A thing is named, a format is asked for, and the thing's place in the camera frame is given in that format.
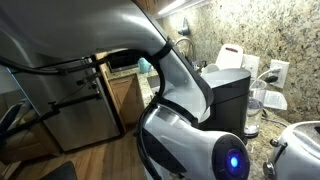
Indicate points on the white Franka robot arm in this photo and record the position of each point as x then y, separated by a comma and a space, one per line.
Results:
83, 26

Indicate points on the teal cup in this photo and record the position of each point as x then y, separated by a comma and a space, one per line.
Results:
144, 66

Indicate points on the black and white coffee machine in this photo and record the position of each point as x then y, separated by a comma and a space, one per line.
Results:
230, 103

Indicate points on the kitchen sink basin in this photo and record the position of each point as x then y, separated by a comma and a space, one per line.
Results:
154, 85

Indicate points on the black built-in microwave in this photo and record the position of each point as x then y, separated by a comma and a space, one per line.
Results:
121, 63

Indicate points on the large white plate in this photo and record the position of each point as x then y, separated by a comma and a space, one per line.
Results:
210, 68

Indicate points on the curved steel faucet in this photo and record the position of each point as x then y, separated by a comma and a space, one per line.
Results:
190, 41

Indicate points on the dark grey hanging utensil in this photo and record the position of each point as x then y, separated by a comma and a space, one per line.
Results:
184, 30

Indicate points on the white cutting board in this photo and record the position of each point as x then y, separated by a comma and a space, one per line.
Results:
230, 60

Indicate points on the long cabinet light bar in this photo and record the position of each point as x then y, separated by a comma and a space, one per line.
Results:
171, 7

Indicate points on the stainless steel appliance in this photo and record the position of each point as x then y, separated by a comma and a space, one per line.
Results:
83, 126

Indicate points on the black power plug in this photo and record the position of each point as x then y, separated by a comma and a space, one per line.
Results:
270, 79

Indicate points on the white paper booklet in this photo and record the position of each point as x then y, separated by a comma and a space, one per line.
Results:
276, 100

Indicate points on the silver toaster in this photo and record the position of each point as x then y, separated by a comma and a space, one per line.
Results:
296, 156

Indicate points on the white switch plate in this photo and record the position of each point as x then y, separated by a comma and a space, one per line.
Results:
250, 65

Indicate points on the white wall outlet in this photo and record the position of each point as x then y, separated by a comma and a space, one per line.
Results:
283, 78

